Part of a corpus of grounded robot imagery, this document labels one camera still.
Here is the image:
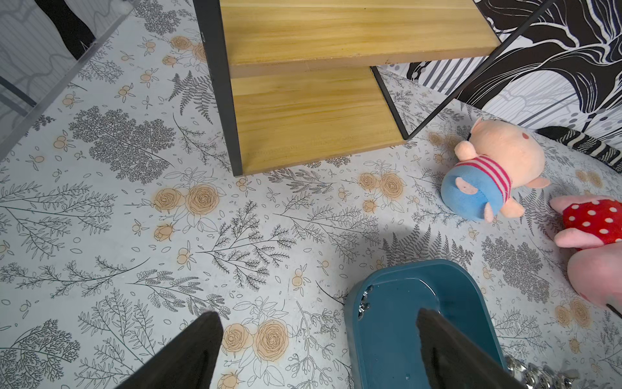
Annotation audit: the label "floral table mat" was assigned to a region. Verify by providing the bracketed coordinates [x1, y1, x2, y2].
[1, 1, 621, 388]

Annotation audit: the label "steel wing nut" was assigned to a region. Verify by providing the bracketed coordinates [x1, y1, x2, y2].
[523, 363, 549, 389]
[505, 354, 527, 387]
[544, 366, 580, 389]

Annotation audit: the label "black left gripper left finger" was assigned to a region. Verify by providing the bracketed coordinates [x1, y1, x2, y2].
[118, 311, 224, 389]

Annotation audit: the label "teal plastic storage tray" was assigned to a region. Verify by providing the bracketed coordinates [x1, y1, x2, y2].
[344, 259, 506, 388]

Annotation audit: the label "pile of steel wing nuts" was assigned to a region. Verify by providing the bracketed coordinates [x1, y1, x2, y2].
[357, 285, 374, 320]

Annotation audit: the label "peach pig plush blue trousers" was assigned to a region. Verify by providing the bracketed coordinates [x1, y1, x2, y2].
[441, 118, 551, 223]

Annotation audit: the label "pink pig plush red dress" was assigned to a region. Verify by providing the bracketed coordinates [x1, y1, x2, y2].
[549, 195, 621, 316]

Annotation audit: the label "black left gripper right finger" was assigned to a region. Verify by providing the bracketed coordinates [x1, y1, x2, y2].
[416, 308, 522, 389]

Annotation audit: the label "wooden three-tier shelf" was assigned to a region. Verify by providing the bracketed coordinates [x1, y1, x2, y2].
[194, 1, 549, 177]

